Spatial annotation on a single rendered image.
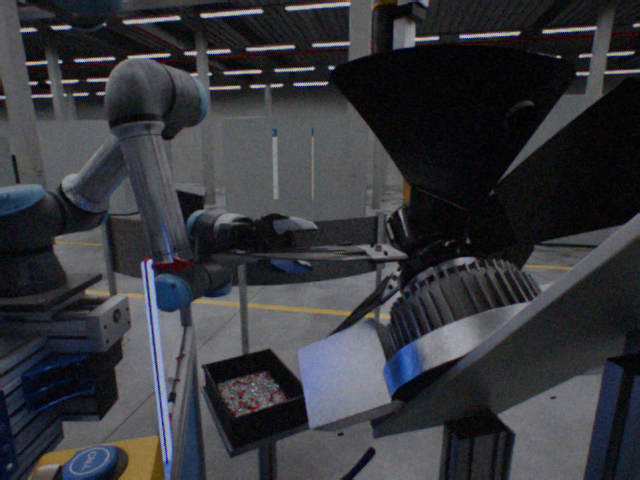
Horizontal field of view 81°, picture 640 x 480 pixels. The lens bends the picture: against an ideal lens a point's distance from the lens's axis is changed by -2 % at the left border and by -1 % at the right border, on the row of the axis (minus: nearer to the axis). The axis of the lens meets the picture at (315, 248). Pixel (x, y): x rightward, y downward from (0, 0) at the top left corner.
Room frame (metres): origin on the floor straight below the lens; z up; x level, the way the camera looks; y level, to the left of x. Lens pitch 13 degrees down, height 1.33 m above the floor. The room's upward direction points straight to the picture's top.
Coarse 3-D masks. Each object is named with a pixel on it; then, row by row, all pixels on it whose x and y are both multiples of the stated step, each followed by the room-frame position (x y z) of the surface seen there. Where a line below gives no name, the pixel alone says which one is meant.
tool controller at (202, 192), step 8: (176, 184) 1.22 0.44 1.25; (184, 184) 1.30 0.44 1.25; (176, 192) 1.06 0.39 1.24; (184, 192) 1.07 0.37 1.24; (192, 192) 1.09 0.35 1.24; (200, 192) 1.13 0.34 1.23; (184, 200) 1.07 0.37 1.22; (192, 200) 1.07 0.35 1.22; (200, 200) 1.08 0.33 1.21; (184, 208) 1.06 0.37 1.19; (192, 208) 1.07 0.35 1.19; (200, 208) 1.08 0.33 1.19; (184, 216) 1.06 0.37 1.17; (192, 240) 1.07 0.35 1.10; (192, 248) 1.07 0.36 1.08
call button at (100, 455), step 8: (88, 448) 0.28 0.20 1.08; (96, 448) 0.28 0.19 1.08; (104, 448) 0.28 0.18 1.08; (112, 448) 0.28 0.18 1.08; (80, 456) 0.27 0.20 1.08; (88, 456) 0.27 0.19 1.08; (96, 456) 0.27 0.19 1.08; (104, 456) 0.27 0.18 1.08; (112, 456) 0.27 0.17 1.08; (72, 464) 0.26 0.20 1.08; (80, 464) 0.26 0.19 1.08; (88, 464) 0.26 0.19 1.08; (96, 464) 0.26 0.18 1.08; (104, 464) 0.26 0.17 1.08; (112, 464) 0.26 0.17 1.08; (64, 472) 0.25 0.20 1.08; (72, 472) 0.25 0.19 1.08; (80, 472) 0.25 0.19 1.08; (88, 472) 0.25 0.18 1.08; (96, 472) 0.25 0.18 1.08; (104, 472) 0.26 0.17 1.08; (112, 472) 0.26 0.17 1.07
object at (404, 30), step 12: (408, 0) 0.56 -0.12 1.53; (420, 0) 0.55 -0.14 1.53; (396, 12) 0.56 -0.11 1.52; (408, 12) 0.55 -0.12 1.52; (420, 12) 0.56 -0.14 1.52; (396, 24) 0.57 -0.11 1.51; (408, 24) 0.56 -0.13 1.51; (396, 36) 0.57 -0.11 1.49; (408, 36) 0.57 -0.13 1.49; (396, 48) 0.57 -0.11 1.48
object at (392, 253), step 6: (360, 246) 0.63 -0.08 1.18; (366, 246) 0.63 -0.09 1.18; (384, 246) 0.63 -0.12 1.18; (390, 246) 0.62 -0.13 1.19; (372, 252) 0.58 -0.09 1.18; (378, 252) 0.58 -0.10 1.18; (390, 252) 0.58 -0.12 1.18; (396, 252) 0.58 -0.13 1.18; (402, 252) 0.57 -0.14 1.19; (378, 258) 0.55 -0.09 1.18; (384, 258) 0.55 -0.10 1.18; (390, 258) 0.55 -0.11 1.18; (396, 258) 0.55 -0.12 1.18
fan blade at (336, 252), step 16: (224, 256) 0.51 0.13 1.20; (240, 256) 0.48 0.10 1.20; (256, 256) 0.46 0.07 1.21; (272, 256) 0.47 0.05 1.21; (288, 256) 0.49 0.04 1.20; (304, 256) 0.50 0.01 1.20; (320, 256) 0.52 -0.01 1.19; (336, 256) 0.52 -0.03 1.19; (352, 256) 0.53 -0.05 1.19; (368, 256) 0.54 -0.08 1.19
